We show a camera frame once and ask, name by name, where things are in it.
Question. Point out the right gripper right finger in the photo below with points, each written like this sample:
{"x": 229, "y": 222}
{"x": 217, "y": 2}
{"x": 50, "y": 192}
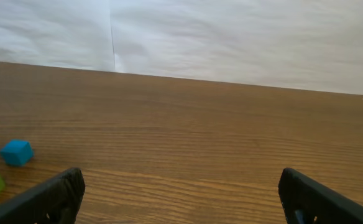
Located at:
{"x": 312, "y": 199}

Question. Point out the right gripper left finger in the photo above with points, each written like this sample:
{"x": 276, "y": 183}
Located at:
{"x": 44, "y": 199}

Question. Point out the blue cube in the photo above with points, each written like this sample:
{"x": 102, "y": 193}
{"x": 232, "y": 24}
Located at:
{"x": 16, "y": 153}

